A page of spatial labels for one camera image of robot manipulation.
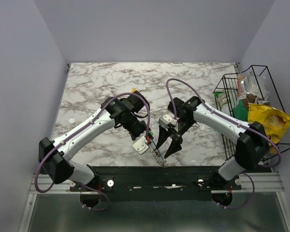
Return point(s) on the clear snack packet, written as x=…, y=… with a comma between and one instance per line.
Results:
x=251, y=84

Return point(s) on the grey curved keyring holder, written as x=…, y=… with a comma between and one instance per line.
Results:
x=157, y=159

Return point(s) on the blue key tag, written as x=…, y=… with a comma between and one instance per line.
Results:
x=157, y=151

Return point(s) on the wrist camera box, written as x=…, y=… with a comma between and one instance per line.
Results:
x=167, y=121
x=141, y=145

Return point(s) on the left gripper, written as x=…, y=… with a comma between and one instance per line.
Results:
x=145, y=127

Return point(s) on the black mounting rail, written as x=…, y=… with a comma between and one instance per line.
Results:
x=140, y=184

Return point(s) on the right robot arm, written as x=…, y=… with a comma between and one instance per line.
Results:
x=250, y=139

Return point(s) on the black wire basket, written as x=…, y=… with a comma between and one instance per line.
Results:
x=251, y=95

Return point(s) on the dark green snack bag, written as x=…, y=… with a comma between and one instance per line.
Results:
x=240, y=110

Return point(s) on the yellow chips bag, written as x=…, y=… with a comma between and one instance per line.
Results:
x=275, y=122

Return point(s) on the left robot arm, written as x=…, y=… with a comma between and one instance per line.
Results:
x=55, y=156

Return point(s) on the green snack packet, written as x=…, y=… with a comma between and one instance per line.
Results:
x=224, y=104

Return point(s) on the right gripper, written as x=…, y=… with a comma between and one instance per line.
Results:
x=175, y=145

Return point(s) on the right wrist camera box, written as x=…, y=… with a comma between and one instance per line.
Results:
x=167, y=121

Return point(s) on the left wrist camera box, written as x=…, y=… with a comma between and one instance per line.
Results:
x=141, y=145

